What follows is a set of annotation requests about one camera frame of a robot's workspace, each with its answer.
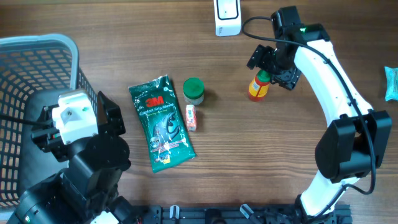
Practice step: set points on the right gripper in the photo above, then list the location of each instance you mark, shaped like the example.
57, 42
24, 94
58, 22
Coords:
259, 57

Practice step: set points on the small orange snack packet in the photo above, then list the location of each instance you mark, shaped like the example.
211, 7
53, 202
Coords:
191, 119

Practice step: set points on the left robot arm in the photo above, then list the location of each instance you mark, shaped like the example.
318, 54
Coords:
89, 139

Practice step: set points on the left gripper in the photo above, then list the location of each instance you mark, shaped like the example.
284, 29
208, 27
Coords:
48, 140

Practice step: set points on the green 3M gloves packet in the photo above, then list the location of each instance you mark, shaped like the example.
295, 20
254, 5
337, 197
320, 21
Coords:
158, 110

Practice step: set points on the grey plastic mesh basket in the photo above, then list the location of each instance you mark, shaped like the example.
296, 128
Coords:
35, 70

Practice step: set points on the teal wet wipes packet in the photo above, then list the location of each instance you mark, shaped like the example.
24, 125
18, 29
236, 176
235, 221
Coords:
391, 82

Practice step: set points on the white barcode scanner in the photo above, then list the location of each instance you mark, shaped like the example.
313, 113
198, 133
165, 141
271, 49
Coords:
228, 20

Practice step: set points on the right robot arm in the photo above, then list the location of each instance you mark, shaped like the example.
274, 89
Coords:
356, 137

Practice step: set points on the red sauce bottle yellow label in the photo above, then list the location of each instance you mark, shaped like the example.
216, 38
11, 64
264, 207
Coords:
258, 88

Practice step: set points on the green lid jar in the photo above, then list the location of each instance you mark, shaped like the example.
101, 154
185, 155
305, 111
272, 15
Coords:
194, 91

